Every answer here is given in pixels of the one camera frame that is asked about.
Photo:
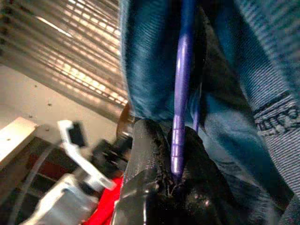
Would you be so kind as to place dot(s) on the red garment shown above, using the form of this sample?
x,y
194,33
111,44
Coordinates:
x,y
105,204

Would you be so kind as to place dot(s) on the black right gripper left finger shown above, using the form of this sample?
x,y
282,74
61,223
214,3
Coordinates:
x,y
145,152

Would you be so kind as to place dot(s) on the purple plastic hanger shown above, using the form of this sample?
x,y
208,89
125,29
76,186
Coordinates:
x,y
181,93

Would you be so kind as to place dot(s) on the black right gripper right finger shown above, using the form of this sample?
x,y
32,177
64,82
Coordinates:
x,y
199,168

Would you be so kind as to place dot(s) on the grey curtain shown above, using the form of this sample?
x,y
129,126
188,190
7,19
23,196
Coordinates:
x,y
70,47

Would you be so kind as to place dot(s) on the blue denim jeans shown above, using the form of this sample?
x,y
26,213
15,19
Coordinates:
x,y
234,70

